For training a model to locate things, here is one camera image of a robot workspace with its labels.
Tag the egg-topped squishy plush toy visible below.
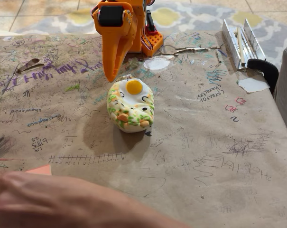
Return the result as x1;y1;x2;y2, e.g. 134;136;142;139
107;75;155;133

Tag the orange robot arm with base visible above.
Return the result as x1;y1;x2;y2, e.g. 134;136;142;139
129;0;164;57

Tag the person's bare hand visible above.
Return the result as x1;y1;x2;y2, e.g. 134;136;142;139
0;171;189;228

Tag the red and black base clamp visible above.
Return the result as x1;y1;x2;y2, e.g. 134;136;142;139
144;10;158;37

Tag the grey yellow patterned rug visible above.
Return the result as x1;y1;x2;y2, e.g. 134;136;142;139
15;0;287;69

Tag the pink paper sheet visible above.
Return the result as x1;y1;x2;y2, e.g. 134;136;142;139
0;165;52;188

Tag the scribbled brown paper table cover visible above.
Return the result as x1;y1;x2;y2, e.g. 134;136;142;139
0;30;287;228

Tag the red white servo cable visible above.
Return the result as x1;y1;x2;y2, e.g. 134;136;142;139
140;26;154;51

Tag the aluminium channel rail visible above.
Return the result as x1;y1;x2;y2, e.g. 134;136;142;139
222;19;267;71

